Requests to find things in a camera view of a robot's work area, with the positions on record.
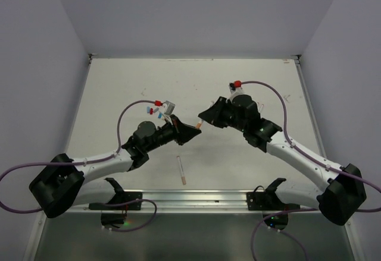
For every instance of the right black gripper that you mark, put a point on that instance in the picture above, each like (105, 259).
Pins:
(215, 113)

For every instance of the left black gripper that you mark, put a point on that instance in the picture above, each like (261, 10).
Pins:
(182, 133)

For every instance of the peach cap pen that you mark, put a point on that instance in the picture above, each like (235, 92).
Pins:
(182, 174)

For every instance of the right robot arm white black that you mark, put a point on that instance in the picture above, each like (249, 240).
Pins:
(333, 189)

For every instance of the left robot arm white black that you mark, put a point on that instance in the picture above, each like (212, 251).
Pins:
(58, 186)

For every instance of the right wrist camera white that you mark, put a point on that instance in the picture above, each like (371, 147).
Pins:
(235, 89)

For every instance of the aluminium mounting rail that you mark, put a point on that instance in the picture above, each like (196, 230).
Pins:
(193, 200)

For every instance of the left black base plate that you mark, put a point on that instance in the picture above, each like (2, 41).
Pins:
(122, 201)

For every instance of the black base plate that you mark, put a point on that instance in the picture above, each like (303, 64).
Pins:
(265, 198)
(122, 201)

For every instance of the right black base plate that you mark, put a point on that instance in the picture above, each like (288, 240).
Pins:
(265, 198)

